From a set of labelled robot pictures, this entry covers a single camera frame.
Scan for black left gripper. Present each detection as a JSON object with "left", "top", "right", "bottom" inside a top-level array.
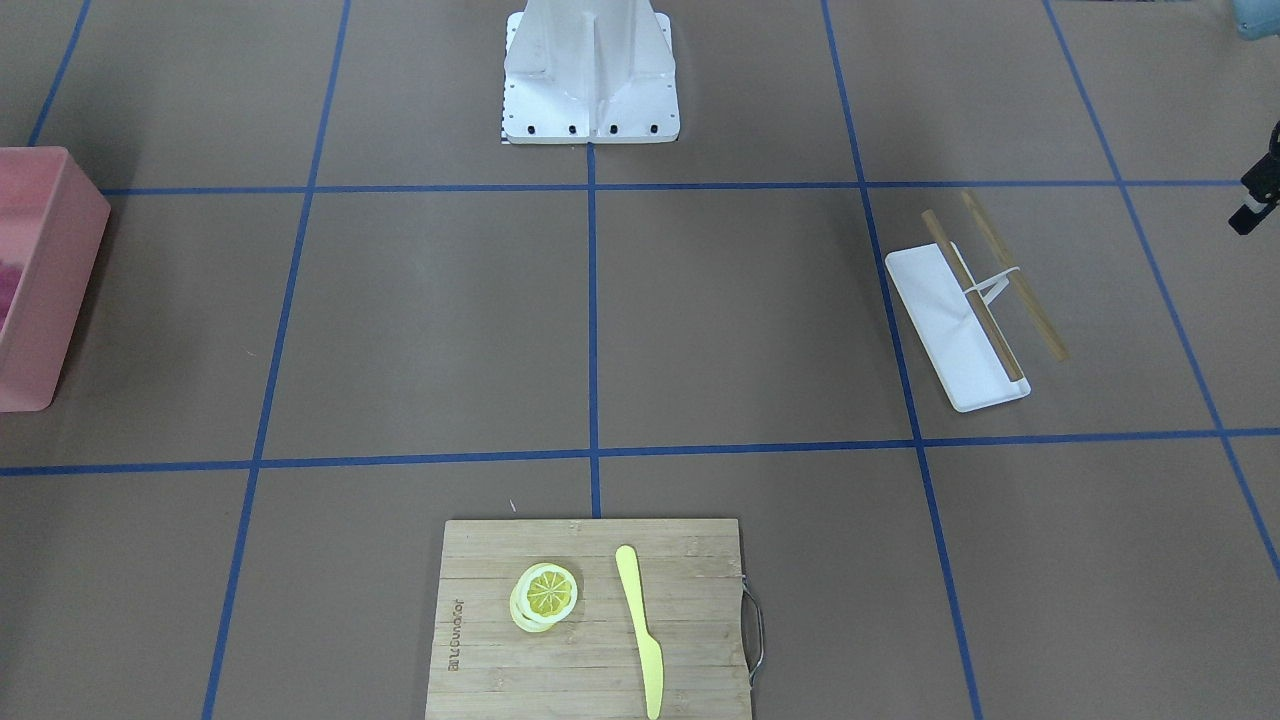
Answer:
[{"left": 1228, "top": 123, "right": 1279, "bottom": 236}]

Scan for pink grey-edged cleaning cloth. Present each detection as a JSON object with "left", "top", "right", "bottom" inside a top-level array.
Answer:
[{"left": 0, "top": 261, "right": 24, "bottom": 327}]

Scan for wooden rack rod far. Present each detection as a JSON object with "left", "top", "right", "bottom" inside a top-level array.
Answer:
[{"left": 960, "top": 190, "right": 1070, "bottom": 363}]

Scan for white plastic rack tray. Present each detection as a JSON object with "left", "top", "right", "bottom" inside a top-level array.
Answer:
[{"left": 886, "top": 245, "right": 1030, "bottom": 413}]

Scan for bamboo cutting board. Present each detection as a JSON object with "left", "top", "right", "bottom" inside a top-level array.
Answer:
[{"left": 425, "top": 519, "right": 753, "bottom": 719}]

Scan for yellow plastic knife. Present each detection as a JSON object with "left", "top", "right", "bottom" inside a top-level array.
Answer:
[{"left": 614, "top": 544, "right": 666, "bottom": 719}]

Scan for yellow lemon slices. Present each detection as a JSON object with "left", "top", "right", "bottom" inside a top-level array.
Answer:
[{"left": 508, "top": 562, "right": 579, "bottom": 633}]

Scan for pink plastic bin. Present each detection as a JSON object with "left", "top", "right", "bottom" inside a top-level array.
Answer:
[{"left": 1, "top": 147, "right": 111, "bottom": 413}]

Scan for white rack wire support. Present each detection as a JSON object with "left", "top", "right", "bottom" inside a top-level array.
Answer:
[{"left": 963, "top": 266, "right": 1021, "bottom": 307}]

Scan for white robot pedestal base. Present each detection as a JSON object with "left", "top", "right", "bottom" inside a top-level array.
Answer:
[{"left": 500, "top": 1, "right": 682, "bottom": 145}]

